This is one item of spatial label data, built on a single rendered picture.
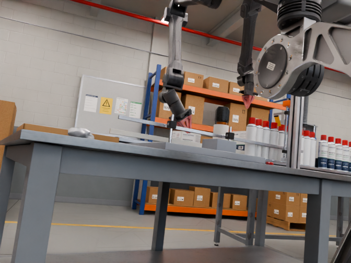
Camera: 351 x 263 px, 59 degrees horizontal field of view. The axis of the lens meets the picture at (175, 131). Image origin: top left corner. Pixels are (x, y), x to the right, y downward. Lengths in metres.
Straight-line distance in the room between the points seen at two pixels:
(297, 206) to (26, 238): 5.21
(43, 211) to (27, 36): 5.55
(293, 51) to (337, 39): 0.15
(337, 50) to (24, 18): 5.82
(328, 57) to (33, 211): 0.77
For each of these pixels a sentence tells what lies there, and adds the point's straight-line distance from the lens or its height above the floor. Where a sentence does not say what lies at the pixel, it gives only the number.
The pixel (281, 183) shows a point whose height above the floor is 0.77.
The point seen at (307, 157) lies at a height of 0.93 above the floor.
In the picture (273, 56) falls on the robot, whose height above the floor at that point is 1.16.
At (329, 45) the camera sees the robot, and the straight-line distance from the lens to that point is 0.87.
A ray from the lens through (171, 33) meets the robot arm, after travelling 1.49.
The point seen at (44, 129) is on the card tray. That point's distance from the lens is 1.03.
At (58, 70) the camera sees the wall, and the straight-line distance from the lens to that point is 5.99.
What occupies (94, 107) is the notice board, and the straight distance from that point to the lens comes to 5.76.
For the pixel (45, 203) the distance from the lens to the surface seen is 0.73.
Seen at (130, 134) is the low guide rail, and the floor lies 0.90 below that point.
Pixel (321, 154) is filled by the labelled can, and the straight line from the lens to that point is 2.05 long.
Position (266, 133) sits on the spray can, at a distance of 1.67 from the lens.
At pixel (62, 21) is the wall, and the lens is 6.28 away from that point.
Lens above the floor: 0.79
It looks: 7 degrees up
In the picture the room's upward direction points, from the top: 6 degrees clockwise
